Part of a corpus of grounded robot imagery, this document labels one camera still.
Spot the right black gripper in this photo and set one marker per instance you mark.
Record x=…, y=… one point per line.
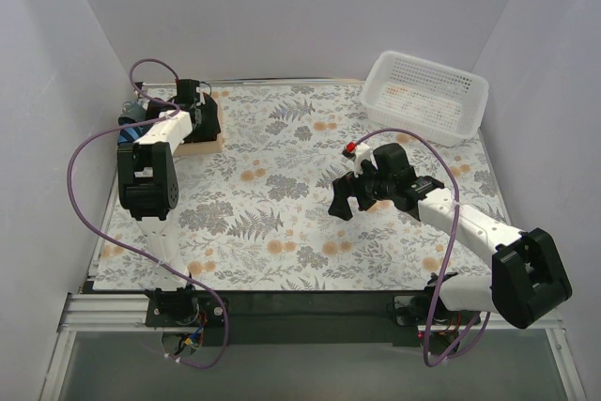
x=353, y=191

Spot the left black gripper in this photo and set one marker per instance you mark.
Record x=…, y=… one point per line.
x=207, y=115

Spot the black tie with gold keys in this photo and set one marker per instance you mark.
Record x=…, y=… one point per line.
x=210, y=126

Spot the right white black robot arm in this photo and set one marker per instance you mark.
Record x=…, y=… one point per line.
x=527, y=278

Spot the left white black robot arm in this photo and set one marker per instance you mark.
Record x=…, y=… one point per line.
x=148, y=188

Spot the dark red rolled tie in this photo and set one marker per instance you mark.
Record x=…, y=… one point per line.
x=155, y=107

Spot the wooden compartment tray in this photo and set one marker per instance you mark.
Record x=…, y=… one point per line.
x=171, y=131

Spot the grey rolled tie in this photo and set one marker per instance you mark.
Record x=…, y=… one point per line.
x=132, y=112

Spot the blue striped rolled tie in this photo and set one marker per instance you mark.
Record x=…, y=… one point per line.
x=129, y=135

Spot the white plastic perforated basket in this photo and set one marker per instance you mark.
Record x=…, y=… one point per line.
x=442, y=104

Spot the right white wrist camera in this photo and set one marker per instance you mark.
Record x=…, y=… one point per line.
x=358, y=153

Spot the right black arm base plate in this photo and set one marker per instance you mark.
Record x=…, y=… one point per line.
x=413, y=311

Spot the aluminium frame rail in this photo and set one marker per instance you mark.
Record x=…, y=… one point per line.
x=298, y=346

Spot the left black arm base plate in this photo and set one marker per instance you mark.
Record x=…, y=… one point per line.
x=182, y=312

